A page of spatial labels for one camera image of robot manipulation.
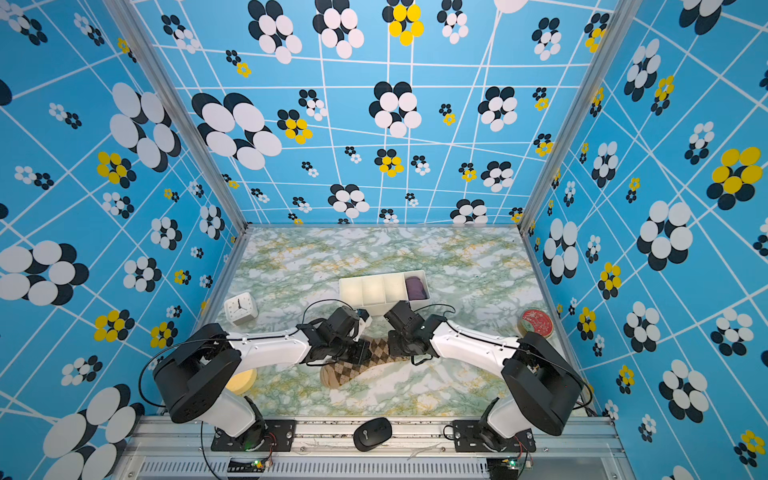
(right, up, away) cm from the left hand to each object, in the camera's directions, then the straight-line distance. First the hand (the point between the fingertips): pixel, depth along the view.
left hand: (375, 355), depth 86 cm
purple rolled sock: (+12, +19, +9) cm, 24 cm away
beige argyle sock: (-11, -4, -3) cm, 12 cm away
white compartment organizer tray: (0, +16, +15) cm, 22 cm away
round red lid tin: (+49, +9, +4) cm, 50 cm away
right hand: (+6, +3, 0) cm, 6 cm away
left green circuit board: (-30, -22, -14) cm, 40 cm away
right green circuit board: (+33, -20, -15) cm, 42 cm away
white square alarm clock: (-43, +12, +8) cm, 45 cm away
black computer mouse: (0, -15, -14) cm, 20 cm away
